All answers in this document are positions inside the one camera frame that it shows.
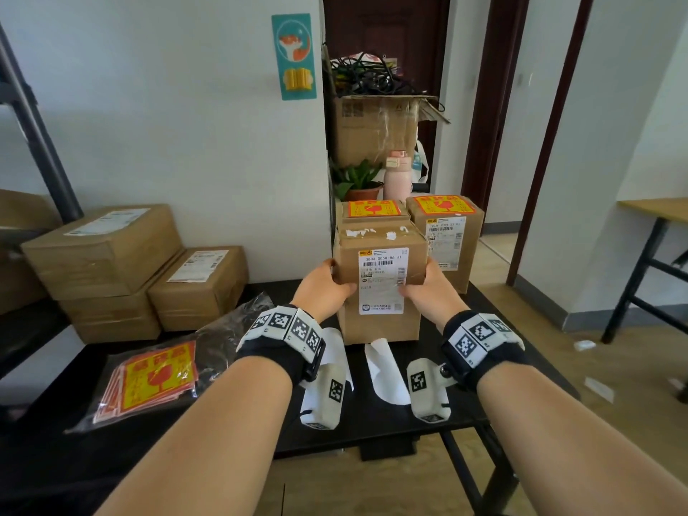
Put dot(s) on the person's left hand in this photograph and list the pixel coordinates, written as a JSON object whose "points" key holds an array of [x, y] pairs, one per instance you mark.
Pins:
{"points": [[320, 290]]}

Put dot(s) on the person's right hand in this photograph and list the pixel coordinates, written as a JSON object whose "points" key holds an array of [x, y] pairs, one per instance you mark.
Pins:
{"points": [[432, 298]]}

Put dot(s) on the white sticker backing paper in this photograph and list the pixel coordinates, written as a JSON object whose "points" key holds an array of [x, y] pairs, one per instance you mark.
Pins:
{"points": [[336, 343], [389, 381]]}

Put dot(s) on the small cardboard parcel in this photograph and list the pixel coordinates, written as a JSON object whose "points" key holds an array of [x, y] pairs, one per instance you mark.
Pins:
{"points": [[473, 247]]}

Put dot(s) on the single red yellow sticker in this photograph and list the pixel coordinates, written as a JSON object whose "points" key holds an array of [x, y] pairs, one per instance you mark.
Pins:
{"points": [[376, 209], [443, 205]]}

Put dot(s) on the clear plastic bag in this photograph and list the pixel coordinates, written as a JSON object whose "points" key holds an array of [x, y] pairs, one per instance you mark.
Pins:
{"points": [[231, 327]]}

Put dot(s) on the stack of red yellow stickers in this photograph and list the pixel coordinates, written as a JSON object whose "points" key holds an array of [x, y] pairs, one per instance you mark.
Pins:
{"points": [[156, 378]]}

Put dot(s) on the stack of cardboard boxes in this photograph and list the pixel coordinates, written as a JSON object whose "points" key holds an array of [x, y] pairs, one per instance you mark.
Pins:
{"points": [[102, 252]]}

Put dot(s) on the pile of cardboard boxes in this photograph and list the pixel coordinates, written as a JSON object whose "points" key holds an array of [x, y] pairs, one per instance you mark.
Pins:
{"points": [[16, 284]]}

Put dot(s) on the person's left forearm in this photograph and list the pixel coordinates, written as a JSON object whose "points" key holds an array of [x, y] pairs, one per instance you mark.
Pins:
{"points": [[204, 451]]}

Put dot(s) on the person's right forearm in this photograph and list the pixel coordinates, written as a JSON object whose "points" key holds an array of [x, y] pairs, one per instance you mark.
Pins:
{"points": [[564, 451]]}

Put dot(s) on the black wristband white markers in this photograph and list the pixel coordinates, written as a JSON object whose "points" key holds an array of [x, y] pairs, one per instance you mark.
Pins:
{"points": [[279, 327], [478, 338]]}

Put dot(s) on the potted green plant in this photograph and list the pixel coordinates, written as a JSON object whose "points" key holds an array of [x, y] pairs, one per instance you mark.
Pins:
{"points": [[357, 179]]}

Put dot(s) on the pink water bottle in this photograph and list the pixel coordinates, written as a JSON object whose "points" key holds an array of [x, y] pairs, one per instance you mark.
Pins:
{"points": [[398, 182]]}

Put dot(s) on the white plastic bag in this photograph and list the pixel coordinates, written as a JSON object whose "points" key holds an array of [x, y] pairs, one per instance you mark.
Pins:
{"points": [[421, 163]]}

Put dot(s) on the small white floor object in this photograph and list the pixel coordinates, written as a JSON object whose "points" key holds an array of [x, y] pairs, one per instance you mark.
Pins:
{"points": [[584, 345]]}

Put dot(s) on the white paper scrap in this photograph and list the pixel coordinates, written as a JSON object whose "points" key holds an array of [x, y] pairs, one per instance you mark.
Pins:
{"points": [[675, 383], [599, 389]]}

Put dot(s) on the wood-top desk black legs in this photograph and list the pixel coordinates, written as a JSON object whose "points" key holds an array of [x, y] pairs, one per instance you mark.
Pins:
{"points": [[661, 209]]}

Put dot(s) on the black metal shelf rack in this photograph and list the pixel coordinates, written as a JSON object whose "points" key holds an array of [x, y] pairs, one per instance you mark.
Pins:
{"points": [[48, 155]]}

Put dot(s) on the thin dark brown door frame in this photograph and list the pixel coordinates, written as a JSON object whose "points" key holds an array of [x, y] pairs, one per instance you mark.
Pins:
{"points": [[549, 139]]}

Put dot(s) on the thick dark brown door frame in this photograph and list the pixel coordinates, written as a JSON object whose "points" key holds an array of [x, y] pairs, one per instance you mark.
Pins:
{"points": [[494, 102]]}

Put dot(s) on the yellow wall holder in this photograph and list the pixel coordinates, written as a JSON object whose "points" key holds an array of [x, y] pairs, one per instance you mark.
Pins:
{"points": [[298, 80]]}

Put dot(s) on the teal wall poster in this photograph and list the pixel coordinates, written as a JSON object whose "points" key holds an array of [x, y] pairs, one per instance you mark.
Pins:
{"points": [[293, 26]]}

